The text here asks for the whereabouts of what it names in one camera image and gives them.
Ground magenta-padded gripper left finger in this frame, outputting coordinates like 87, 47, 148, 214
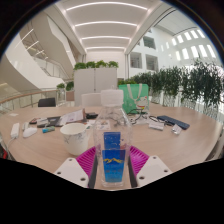
54, 146, 99, 190

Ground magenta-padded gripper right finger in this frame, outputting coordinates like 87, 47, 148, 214
128, 145, 174, 189

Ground clear blue-labelled water bottle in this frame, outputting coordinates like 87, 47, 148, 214
92, 88, 133, 189

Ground white patterned mug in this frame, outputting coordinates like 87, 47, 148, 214
59, 122, 92, 157

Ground colourful printed leaflet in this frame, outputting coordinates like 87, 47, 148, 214
84, 119, 112, 132

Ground white flat packet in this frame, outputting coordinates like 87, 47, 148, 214
148, 120, 165, 131

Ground open paper booklet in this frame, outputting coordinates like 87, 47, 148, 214
59, 108, 87, 127

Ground small black box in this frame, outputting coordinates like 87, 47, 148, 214
85, 112, 99, 120

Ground small clear plastic packet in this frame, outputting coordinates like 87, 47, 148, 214
171, 124, 183, 136

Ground small teal stick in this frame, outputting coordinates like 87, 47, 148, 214
41, 126, 56, 134

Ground black flat tablet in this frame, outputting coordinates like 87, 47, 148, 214
37, 115, 63, 128

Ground small white box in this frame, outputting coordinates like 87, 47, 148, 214
36, 118, 50, 128

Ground white chair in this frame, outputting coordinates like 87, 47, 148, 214
80, 92, 102, 108

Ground white computer mouse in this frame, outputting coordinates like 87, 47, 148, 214
22, 127, 38, 139

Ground green tote bag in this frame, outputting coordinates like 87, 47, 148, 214
118, 83, 150, 114

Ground small dark red case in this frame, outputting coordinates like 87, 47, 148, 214
28, 117, 41, 125

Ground black office chair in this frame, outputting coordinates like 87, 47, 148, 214
37, 97, 57, 108

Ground white power strip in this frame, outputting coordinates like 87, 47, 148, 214
10, 122, 21, 140

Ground small potted green plants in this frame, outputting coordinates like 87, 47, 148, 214
55, 81, 75, 101

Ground white cabinet topped with plants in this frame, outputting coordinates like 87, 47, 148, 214
73, 60, 120, 107

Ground wooden planter with greenery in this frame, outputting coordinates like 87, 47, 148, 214
117, 78, 138, 86

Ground glass balustrade with handrail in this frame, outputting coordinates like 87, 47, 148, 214
0, 89, 58, 113

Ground row of tall green plants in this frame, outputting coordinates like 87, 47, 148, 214
131, 59, 224, 114

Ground ceiling light strips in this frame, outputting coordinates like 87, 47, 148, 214
64, 0, 149, 51

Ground tangle of black cables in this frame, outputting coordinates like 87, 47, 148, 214
128, 108, 174, 127

